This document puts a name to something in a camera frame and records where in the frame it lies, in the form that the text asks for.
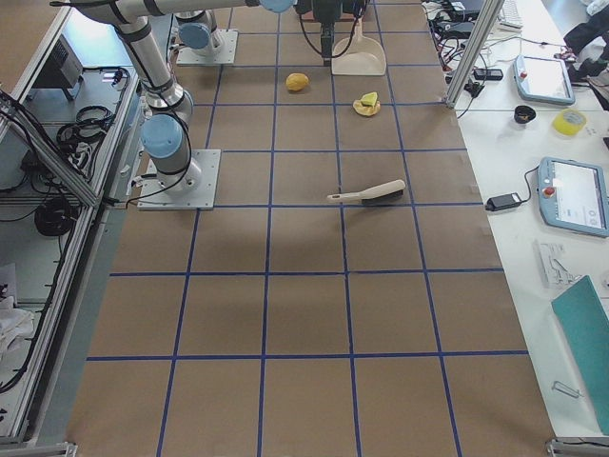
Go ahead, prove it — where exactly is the black power adapter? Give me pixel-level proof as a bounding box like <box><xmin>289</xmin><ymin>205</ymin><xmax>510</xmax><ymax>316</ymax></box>
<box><xmin>484</xmin><ymin>192</ymin><xmax>523</xmax><ymax>212</ymax></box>

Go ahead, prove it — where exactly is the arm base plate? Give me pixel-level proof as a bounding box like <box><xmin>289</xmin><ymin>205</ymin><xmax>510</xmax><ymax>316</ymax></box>
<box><xmin>177</xmin><ymin>26</ymin><xmax>239</xmax><ymax>67</ymax></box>
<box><xmin>137</xmin><ymin>149</ymin><xmax>222</xmax><ymax>210</ymax></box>

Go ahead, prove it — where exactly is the teach pendant far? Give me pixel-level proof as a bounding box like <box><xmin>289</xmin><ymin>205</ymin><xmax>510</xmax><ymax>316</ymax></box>
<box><xmin>513</xmin><ymin>54</ymin><xmax>576</xmax><ymax>106</ymax></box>

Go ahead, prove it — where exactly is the yellow-brown potato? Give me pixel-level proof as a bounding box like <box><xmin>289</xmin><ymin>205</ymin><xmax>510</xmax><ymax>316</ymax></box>
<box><xmin>285</xmin><ymin>72</ymin><xmax>309</xmax><ymax>92</ymax></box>

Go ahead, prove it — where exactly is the beige hand brush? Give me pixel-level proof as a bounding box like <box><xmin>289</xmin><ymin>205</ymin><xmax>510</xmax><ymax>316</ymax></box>
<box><xmin>326</xmin><ymin>179</ymin><xmax>405</xmax><ymax>206</ymax></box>

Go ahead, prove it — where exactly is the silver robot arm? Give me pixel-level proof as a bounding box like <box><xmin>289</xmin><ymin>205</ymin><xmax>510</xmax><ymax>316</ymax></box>
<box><xmin>49</xmin><ymin>0</ymin><xmax>294</xmax><ymax>111</ymax></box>
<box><xmin>174</xmin><ymin>1</ymin><xmax>367</xmax><ymax>67</ymax></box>

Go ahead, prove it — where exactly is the beige plastic dustpan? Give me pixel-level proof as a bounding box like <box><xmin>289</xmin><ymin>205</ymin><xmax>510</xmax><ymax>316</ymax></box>
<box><xmin>331</xmin><ymin>19</ymin><xmax>386</xmax><ymax>76</ymax></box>

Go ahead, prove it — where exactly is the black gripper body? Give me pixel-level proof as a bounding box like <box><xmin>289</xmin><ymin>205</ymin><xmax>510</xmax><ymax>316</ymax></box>
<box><xmin>295</xmin><ymin>0</ymin><xmax>366</xmax><ymax>23</ymax></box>

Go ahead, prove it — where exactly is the yellow green sponge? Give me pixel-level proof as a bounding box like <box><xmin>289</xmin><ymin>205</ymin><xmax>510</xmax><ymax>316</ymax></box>
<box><xmin>360</xmin><ymin>91</ymin><xmax>379</xmax><ymax>107</ymax></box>

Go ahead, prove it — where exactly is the teach pendant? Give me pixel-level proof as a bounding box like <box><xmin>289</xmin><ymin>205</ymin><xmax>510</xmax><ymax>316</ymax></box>
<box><xmin>537</xmin><ymin>157</ymin><xmax>608</xmax><ymax>238</ymax></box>
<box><xmin>513</xmin><ymin>54</ymin><xmax>576</xmax><ymax>106</ymax></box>

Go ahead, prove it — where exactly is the small black bowl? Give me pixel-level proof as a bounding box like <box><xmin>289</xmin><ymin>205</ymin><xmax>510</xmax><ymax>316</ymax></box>
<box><xmin>513</xmin><ymin>105</ymin><xmax>537</xmax><ymax>125</ymax></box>

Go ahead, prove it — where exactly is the bread croissant piece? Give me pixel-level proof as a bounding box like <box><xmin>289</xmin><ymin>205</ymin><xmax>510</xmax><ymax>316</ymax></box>
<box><xmin>352</xmin><ymin>100</ymin><xmax>382</xmax><ymax>117</ymax></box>

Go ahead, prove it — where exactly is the yellow tape roll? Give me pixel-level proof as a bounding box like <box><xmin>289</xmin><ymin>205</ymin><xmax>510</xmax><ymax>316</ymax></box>
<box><xmin>552</xmin><ymin>109</ymin><xmax>587</xmax><ymax>136</ymax></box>

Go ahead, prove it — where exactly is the aluminium frame post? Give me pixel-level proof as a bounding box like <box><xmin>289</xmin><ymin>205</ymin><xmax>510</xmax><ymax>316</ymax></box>
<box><xmin>444</xmin><ymin>0</ymin><xmax>502</xmax><ymax>109</ymax></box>

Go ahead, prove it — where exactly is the teach pendant near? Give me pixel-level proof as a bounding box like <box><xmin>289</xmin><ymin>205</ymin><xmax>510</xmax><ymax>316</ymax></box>
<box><xmin>537</xmin><ymin>157</ymin><xmax>608</xmax><ymax>238</ymax></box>

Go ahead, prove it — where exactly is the teal folder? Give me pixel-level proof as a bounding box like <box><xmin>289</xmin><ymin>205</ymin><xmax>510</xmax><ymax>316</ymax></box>
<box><xmin>552</xmin><ymin>276</ymin><xmax>608</xmax><ymax>434</ymax></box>

